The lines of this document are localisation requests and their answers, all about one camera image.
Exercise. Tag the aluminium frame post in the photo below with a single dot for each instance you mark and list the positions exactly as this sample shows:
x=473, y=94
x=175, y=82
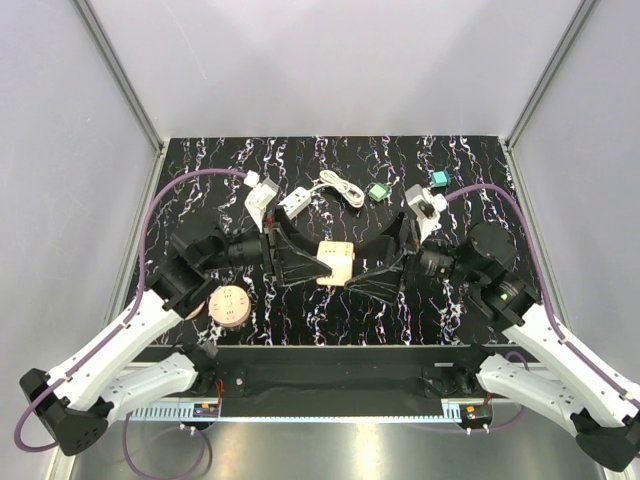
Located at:
x=107, y=52
x=576, y=25

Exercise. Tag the pink cube plug adapter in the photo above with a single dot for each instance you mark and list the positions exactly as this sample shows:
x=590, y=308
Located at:
x=339, y=256

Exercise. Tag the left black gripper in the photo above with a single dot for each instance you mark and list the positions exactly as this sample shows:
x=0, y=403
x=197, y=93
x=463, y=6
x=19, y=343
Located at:
x=285, y=263

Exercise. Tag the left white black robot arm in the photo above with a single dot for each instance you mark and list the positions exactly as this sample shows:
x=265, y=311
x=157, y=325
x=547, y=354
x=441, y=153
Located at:
x=78, y=400

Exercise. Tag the right aluminium frame post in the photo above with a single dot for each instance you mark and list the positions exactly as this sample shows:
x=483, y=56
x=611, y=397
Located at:
x=576, y=25

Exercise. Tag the white power strip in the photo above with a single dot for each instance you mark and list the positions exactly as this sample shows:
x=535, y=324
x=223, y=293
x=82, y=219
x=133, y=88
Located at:
x=295, y=202

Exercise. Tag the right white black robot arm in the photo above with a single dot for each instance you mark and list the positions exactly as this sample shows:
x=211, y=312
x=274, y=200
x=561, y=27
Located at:
x=589, y=399

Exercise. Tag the pink round power socket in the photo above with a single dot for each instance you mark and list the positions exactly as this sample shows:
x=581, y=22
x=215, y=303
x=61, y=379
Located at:
x=229, y=306

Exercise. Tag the black marbled table mat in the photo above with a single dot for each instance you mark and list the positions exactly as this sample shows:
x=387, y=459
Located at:
x=431, y=313

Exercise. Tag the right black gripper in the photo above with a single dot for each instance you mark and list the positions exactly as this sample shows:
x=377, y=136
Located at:
x=386, y=282

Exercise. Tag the green plug adapter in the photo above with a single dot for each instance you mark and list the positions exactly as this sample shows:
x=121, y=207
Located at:
x=379, y=192

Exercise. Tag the left aluminium frame post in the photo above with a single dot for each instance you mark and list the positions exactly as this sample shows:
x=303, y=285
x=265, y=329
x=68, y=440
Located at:
x=107, y=52

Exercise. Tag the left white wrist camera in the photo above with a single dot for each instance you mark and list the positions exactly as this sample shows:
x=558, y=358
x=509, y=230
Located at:
x=262, y=192

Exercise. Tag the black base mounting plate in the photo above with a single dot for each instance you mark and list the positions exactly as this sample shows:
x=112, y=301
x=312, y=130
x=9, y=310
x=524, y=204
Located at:
x=322, y=382

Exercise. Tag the teal plug adapter far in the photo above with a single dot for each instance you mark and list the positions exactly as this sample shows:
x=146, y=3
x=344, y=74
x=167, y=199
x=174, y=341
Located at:
x=440, y=179

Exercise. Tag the white slotted cable duct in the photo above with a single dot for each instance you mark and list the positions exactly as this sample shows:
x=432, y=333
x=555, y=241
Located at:
x=179, y=411

